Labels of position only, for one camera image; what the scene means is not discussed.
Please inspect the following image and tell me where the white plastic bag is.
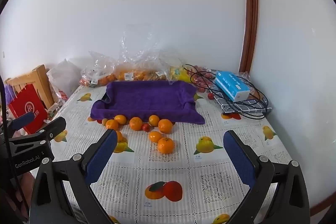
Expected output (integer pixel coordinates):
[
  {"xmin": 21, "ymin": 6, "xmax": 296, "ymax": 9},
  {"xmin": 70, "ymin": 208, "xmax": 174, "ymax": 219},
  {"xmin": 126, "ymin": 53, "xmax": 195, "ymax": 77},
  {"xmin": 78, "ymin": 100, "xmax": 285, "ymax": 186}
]
[{"xmin": 47, "ymin": 59, "xmax": 82, "ymax": 106}]

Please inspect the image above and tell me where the brown wooden baseboard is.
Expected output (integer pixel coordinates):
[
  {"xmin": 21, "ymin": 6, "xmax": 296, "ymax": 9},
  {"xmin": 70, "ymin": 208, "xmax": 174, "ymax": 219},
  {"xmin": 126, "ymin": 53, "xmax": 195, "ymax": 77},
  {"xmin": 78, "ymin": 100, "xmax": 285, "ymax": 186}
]
[{"xmin": 310, "ymin": 182, "xmax": 334, "ymax": 216}]

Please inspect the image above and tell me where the yellowish orange mandarin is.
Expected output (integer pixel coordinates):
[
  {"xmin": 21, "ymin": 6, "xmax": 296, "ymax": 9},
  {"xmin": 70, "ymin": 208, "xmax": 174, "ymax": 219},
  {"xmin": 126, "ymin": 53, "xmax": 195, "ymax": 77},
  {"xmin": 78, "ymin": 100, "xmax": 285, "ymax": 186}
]
[{"xmin": 148, "ymin": 114, "xmax": 160, "ymax": 127}]

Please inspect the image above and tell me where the blue tissue box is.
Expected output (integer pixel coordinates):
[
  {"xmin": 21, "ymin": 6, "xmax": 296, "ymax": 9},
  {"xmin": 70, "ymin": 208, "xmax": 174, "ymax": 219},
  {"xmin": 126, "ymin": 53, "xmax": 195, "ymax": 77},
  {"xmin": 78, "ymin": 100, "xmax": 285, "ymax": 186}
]
[{"xmin": 214, "ymin": 70, "xmax": 251, "ymax": 103}]

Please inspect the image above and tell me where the fruit print tablecloth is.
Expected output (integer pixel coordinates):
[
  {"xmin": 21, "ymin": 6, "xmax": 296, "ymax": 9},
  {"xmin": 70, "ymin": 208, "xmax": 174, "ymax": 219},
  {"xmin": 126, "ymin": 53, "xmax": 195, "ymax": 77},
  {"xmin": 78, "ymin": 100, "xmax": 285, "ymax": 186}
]
[{"xmin": 30, "ymin": 82, "xmax": 293, "ymax": 224}]

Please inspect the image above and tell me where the clear bag of cherry tomatoes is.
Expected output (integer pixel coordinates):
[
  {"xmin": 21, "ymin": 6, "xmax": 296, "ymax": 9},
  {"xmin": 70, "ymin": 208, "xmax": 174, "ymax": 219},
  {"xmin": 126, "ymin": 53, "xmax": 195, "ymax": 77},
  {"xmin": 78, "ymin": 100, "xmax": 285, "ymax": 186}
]
[{"xmin": 189, "ymin": 65, "xmax": 218, "ymax": 93}]

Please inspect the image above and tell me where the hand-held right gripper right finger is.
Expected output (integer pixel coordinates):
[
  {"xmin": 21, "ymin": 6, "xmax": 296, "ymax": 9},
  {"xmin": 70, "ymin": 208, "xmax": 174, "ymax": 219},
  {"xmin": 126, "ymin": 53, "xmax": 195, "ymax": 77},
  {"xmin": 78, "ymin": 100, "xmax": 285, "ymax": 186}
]
[{"xmin": 223, "ymin": 130, "xmax": 311, "ymax": 224}]

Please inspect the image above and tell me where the red paper bag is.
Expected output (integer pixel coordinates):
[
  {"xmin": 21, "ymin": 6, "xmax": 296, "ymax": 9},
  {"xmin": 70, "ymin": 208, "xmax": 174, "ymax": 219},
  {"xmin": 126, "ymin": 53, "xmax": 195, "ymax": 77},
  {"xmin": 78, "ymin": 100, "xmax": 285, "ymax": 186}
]
[{"xmin": 8, "ymin": 84, "xmax": 48, "ymax": 135}]

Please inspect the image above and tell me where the wooden chair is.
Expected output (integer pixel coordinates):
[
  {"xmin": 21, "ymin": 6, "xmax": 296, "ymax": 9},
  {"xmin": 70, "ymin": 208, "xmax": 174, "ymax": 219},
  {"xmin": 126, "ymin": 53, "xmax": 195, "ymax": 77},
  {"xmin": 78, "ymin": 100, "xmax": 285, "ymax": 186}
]
[{"xmin": 6, "ymin": 64, "xmax": 55, "ymax": 109}]

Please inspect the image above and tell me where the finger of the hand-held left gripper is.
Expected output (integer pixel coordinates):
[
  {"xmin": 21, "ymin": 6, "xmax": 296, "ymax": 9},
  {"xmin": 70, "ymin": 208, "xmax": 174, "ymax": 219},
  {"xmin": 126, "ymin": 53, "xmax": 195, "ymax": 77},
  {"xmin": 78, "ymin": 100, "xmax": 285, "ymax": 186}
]
[
  {"xmin": 9, "ymin": 116, "xmax": 67, "ymax": 147},
  {"xmin": 5, "ymin": 112, "xmax": 35, "ymax": 136}
]

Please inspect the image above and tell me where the clear bag of yellow fruit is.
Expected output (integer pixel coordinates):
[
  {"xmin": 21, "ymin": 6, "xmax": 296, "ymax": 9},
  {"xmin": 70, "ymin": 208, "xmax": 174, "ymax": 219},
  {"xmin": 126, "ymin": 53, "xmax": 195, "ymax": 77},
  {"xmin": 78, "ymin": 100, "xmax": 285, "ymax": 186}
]
[{"xmin": 160, "ymin": 49, "xmax": 195, "ymax": 83}]

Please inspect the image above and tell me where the clear bag of mandarins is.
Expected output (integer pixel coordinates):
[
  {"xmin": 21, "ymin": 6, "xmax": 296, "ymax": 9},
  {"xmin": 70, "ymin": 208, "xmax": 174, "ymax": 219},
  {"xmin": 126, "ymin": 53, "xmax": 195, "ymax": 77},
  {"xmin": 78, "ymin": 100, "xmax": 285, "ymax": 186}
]
[{"xmin": 80, "ymin": 51, "xmax": 117, "ymax": 88}]

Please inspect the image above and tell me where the grey checked cloth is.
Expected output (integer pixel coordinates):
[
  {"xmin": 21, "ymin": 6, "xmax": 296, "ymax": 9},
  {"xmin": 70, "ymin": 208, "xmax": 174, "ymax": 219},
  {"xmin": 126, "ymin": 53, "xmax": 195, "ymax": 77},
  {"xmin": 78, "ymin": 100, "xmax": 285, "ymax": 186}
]
[{"xmin": 214, "ymin": 94, "xmax": 272, "ymax": 114}]

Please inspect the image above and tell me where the clear bag of small oranges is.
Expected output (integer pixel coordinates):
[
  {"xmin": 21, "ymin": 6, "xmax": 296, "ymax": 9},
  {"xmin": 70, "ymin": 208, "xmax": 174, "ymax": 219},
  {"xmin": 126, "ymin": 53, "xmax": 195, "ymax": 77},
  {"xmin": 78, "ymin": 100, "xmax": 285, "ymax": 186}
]
[{"xmin": 115, "ymin": 25, "xmax": 168, "ymax": 81}]

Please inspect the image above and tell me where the purple towel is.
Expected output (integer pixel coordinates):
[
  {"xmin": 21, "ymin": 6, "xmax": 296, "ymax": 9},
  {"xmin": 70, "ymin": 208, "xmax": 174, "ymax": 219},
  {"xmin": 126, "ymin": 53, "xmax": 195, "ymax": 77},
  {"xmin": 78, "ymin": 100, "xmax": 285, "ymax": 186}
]
[{"xmin": 90, "ymin": 80, "xmax": 206, "ymax": 125}]

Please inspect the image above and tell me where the black wire rack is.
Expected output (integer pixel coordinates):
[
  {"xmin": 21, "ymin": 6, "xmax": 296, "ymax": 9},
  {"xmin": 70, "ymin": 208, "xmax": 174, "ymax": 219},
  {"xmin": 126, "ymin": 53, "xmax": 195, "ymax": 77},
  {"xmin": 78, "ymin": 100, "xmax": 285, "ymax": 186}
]
[{"xmin": 185, "ymin": 64, "xmax": 272, "ymax": 119}]

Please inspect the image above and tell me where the brown wooden door frame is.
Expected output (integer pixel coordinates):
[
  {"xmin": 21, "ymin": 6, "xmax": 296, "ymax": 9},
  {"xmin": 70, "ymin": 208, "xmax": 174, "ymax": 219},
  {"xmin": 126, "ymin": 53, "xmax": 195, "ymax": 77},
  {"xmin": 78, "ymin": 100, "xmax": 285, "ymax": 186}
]
[{"xmin": 238, "ymin": 0, "xmax": 260, "ymax": 73}]

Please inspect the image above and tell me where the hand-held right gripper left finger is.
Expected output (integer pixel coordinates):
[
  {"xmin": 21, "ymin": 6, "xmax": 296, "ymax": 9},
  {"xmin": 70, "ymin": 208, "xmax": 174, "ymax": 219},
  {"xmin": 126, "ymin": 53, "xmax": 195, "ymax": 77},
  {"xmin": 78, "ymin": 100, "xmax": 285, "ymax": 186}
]
[{"xmin": 29, "ymin": 129, "xmax": 118, "ymax": 224}]

